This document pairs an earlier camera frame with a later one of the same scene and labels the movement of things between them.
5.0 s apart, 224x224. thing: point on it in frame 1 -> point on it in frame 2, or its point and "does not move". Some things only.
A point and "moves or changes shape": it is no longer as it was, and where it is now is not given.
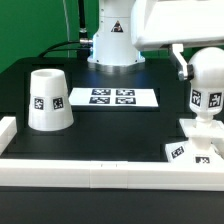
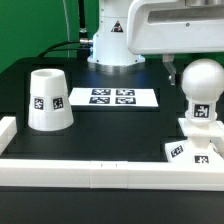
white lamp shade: [50, 105] does not move
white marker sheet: [114, 96] does not move
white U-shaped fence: [104, 174] does not move
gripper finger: [187, 72] -> [168, 60]
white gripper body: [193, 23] does not move
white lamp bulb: [206, 88] moves or changes shape
